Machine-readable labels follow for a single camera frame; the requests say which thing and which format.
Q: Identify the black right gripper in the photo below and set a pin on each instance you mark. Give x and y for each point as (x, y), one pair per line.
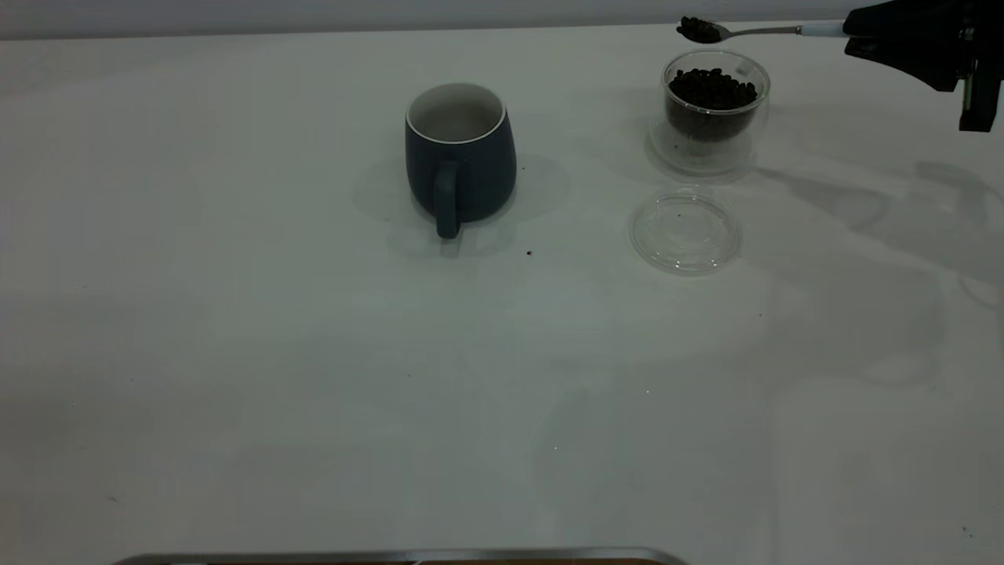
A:
(984, 47)

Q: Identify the small coffee bean spoonful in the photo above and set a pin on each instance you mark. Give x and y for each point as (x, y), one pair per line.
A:
(698, 30)

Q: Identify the dark grey ceramic mug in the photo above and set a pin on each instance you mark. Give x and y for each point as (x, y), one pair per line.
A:
(478, 173)

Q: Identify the coffee beans heap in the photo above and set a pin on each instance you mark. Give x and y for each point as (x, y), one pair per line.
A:
(710, 90)

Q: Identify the clear round glass lid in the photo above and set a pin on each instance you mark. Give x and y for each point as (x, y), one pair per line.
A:
(686, 235)

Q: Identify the clear double-wall glass bowl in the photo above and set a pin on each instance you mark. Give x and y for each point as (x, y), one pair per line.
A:
(702, 161)

